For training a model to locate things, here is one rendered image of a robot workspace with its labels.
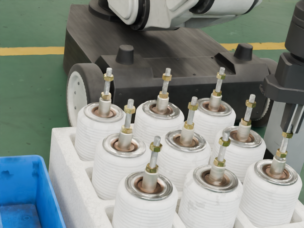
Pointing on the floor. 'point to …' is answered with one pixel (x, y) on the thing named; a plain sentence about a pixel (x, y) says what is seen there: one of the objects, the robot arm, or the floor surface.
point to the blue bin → (27, 194)
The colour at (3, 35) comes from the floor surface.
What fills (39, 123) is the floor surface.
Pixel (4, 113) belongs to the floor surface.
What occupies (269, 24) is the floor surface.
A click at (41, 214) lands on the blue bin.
